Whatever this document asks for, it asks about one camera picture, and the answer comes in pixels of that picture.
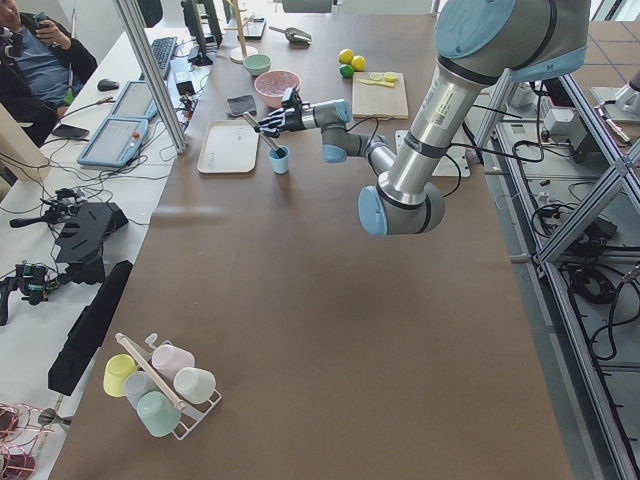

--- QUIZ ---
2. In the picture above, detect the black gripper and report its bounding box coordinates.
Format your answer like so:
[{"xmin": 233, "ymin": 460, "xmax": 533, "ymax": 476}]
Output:
[{"xmin": 258, "ymin": 87, "xmax": 305, "ymax": 137}]

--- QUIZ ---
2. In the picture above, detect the steel muddler black tip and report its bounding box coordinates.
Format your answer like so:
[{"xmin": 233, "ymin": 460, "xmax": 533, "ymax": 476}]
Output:
[{"xmin": 242, "ymin": 111, "xmax": 286, "ymax": 158}]

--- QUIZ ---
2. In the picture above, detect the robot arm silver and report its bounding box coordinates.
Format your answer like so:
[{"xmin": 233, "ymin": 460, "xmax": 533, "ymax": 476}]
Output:
[{"xmin": 254, "ymin": 0, "xmax": 590, "ymax": 236}]

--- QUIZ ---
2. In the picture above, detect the light blue cup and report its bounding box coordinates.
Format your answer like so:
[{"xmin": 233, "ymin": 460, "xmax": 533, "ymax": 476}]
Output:
[{"xmin": 269, "ymin": 145, "xmax": 289, "ymax": 174}]

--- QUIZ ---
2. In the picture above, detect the pink bowl with ice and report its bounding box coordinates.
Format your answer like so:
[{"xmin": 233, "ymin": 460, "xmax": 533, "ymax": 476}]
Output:
[{"xmin": 254, "ymin": 70, "xmax": 301, "ymax": 108}]

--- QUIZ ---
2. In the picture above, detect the steel ice scoop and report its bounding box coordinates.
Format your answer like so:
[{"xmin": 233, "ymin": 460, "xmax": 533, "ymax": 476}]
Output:
[{"xmin": 269, "ymin": 25, "xmax": 312, "ymax": 46}]

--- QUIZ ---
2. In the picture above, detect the pink cup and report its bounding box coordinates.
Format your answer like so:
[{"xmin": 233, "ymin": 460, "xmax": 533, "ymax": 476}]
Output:
[{"xmin": 151, "ymin": 344, "xmax": 195, "ymax": 382}]

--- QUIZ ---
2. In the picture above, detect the white cup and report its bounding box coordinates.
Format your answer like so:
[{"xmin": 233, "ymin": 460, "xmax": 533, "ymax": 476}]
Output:
[{"xmin": 173, "ymin": 367, "xmax": 217, "ymax": 404}]

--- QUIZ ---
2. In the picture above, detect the yellow cup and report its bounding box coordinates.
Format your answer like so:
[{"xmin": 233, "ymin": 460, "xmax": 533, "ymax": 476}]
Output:
[{"xmin": 103, "ymin": 353, "xmax": 137, "ymax": 398}]

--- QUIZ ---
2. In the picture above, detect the grey cup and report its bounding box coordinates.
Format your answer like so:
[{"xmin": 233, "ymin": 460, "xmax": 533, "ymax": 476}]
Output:
[{"xmin": 124, "ymin": 371, "xmax": 155, "ymax": 409}]

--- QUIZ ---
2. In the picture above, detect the white cup rack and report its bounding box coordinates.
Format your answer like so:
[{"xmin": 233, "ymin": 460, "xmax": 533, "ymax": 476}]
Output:
[{"xmin": 114, "ymin": 332, "xmax": 223, "ymax": 441}]

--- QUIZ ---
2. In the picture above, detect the mint cup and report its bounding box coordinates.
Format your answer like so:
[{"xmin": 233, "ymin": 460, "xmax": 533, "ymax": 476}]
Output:
[{"xmin": 136, "ymin": 391, "xmax": 181, "ymax": 437}]

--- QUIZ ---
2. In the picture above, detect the grey folded cloth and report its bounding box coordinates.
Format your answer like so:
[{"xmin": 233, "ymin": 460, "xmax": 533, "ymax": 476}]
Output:
[{"xmin": 226, "ymin": 94, "xmax": 257, "ymax": 117}]

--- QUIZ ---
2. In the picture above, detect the cream plastic tray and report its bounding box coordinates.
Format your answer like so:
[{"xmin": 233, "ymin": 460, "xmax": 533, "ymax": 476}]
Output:
[{"xmin": 197, "ymin": 120, "xmax": 259, "ymax": 174}]

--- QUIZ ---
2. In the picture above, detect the mint green bowl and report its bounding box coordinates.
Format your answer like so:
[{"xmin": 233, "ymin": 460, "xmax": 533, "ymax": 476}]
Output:
[{"xmin": 243, "ymin": 53, "xmax": 271, "ymax": 77}]

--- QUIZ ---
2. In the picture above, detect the wooden glass stand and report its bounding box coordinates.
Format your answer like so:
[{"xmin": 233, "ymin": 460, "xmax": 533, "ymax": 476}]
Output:
[{"xmin": 225, "ymin": 0, "xmax": 258, "ymax": 64}]

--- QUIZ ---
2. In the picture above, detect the green lime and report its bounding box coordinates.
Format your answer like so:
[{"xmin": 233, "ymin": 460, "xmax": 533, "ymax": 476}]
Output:
[{"xmin": 339, "ymin": 64, "xmax": 354, "ymax": 79}]

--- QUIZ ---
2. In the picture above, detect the yellow lemon upper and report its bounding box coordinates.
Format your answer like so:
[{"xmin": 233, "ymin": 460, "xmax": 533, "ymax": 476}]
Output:
[{"xmin": 338, "ymin": 48, "xmax": 355, "ymax": 65}]

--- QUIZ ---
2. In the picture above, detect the yellow lemon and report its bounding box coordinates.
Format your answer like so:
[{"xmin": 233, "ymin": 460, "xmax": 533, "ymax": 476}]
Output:
[
  {"xmin": 338, "ymin": 48, "xmax": 355, "ymax": 65},
  {"xmin": 350, "ymin": 55, "xmax": 367, "ymax": 71}
]

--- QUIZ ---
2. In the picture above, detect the yellow lemon lower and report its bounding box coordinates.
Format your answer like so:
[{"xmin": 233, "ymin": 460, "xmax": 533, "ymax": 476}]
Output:
[{"xmin": 350, "ymin": 55, "xmax": 367, "ymax": 71}]

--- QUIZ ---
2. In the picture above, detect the wooden cutting board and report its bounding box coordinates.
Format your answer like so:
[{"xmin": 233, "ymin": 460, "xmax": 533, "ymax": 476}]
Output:
[{"xmin": 351, "ymin": 72, "xmax": 409, "ymax": 119}]

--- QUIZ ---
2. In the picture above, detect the yellow plastic knife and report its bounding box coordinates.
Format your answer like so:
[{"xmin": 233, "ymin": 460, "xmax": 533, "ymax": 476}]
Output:
[{"xmin": 357, "ymin": 78, "xmax": 396, "ymax": 88}]

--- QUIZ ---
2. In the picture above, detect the black monitor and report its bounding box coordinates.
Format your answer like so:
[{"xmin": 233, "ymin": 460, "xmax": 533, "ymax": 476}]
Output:
[{"xmin": 181, "ymin": 0, "xmax": 223, "ymax": 66}]

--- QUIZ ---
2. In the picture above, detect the black keyboard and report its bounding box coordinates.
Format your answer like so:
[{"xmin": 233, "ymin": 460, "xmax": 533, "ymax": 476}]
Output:
[{"xmin": 151, "ymin": 36, "xmax": 177, "ymax": 80}]

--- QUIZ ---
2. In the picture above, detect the teach pendant upper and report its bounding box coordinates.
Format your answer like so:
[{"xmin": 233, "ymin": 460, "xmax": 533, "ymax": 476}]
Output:
[{"xmin": 110, "ymin": 81, "xmax": 158, "ymax": 120}]

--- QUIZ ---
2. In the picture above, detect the teach pendant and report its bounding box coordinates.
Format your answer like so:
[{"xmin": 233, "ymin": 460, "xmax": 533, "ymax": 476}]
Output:
[
  {"xmin": 110, "ymin": 81, "xmax": 158, "ymax": 120},
  {"xmin": 77, "ymin": 117, "xmax": 149, "ymax": 168}
]

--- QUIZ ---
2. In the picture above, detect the teach pendant lower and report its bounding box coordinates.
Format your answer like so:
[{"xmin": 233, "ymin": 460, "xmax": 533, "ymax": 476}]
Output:
[{"xmin": 77, "ymin": 117, "xmax": 149, "ymax": 168}]

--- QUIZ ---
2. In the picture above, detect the black computer mouse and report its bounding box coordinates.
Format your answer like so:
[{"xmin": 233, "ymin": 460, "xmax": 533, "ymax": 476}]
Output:
[{"xmin": 97, "ymin": 79, "xmax": 120, "ymax": 92}]

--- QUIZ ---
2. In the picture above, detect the black phone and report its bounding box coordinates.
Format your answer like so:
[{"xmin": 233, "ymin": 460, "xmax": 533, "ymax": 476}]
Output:
[{"xmin": 51, "ymin": 124, "xmax": 89, "ymax": 140}]

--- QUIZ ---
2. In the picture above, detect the seated person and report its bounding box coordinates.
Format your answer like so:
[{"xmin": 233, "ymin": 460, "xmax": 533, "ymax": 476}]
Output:
[{"xmin": 1, "ymin": 1, "xmax": 98, "ymax": 146}]

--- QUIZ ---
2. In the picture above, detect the long black bar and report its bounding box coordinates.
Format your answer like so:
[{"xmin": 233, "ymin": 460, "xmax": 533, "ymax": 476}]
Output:
[{"xmin": 48, "ymin": 260, "xmax": 133, "ymax": 396}]

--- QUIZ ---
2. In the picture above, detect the aluminium frame post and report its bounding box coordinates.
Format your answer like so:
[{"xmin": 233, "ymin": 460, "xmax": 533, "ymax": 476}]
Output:
[{"xmin": 114, "ymin": 0, "xmax": 188, "ymax": 155}]

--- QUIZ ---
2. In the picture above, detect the white camera pillar base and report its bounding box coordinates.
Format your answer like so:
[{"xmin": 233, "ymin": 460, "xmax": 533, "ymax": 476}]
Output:
[{"xmin": 394, "ymin": 129, "xmax": 472, "ymax": 179}]

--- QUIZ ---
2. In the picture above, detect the black stand bracket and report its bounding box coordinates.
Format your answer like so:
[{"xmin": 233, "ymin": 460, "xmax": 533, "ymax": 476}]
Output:
[{"xmin": 55, "ymin": 202, "xmax": 128, "ymax": 284}]

